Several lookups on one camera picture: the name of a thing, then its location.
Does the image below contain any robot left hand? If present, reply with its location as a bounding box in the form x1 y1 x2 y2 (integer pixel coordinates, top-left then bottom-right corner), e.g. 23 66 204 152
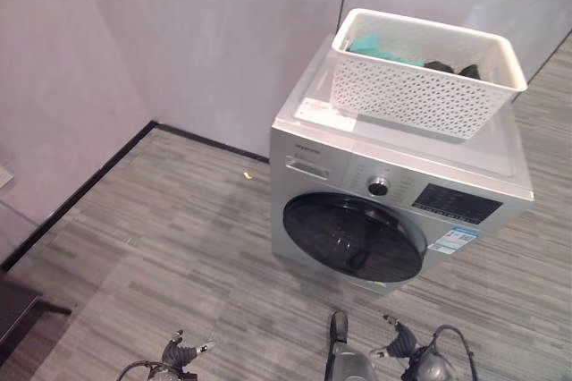
161 329 215 368

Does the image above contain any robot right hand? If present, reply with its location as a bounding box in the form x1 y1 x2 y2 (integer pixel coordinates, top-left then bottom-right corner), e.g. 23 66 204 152
369 314 422 360

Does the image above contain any round dark washer door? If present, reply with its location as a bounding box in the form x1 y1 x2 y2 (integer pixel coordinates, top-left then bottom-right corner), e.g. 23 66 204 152
282 191 426 284

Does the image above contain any black washer display panel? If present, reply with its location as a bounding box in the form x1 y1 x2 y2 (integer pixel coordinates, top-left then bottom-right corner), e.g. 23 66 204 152
411 182 504 226

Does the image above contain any chrome washer control knob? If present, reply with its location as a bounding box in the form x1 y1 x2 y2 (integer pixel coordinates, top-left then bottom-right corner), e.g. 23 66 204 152
366 176 391 197

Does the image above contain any washer detergent drawer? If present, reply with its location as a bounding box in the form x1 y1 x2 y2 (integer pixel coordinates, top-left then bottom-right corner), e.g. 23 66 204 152
284 157 333 179

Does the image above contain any white label sticker on washer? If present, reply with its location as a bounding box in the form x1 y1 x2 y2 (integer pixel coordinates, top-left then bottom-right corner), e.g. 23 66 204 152
296 97 358 131

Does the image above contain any white perforated laundry basket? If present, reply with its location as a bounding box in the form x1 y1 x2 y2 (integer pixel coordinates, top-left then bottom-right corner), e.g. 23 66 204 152
331 7 529 145

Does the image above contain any robot silver leg dark foot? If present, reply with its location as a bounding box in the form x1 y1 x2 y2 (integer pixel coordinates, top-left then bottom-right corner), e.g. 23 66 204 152
324 309 380 381

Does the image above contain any blue energy label sticker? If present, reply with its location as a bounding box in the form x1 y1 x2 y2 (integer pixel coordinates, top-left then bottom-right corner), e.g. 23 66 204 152
432 224 481 256

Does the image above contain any dark low furniture piece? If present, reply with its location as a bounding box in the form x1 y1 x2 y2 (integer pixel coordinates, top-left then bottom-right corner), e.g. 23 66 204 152
0 271 72 346

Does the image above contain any silver front-load washing machine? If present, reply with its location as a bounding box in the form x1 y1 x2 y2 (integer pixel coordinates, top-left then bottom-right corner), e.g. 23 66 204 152
269 31 535 298

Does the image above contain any black cloth garment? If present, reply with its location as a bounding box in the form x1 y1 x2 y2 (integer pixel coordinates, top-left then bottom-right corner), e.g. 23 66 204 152
423 59 483 81

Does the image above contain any teal cloth garment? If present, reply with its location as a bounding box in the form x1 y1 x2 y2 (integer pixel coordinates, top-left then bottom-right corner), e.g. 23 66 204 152
347 32 426 67

